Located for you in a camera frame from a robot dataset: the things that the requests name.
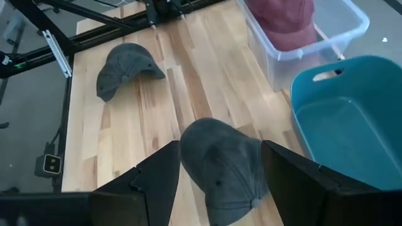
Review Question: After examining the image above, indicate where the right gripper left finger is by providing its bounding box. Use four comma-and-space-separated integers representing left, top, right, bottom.
89, 140, 182, 226

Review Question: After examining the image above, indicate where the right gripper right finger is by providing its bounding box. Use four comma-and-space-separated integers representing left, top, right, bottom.
261, 140, 388, 226

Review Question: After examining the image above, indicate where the dark grey baseball cap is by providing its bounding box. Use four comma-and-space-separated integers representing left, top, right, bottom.
95, 42, 166, 103
179, 117, 271, 226

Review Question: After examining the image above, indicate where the teal plastic bin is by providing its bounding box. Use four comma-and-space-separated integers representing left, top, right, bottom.
290, 55, 402, 191

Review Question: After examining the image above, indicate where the clear plastic bin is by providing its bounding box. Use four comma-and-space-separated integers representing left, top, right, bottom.
237, 0, 371, 92

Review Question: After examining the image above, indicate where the small table-level camera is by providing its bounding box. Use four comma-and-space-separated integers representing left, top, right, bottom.
33, 153, 63, 179

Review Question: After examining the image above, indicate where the silver aluminium bracket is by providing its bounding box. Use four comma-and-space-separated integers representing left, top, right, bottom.
42, 30, 73, 78

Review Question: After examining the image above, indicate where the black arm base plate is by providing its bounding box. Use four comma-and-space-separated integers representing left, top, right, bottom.
138, 0, 227, 29

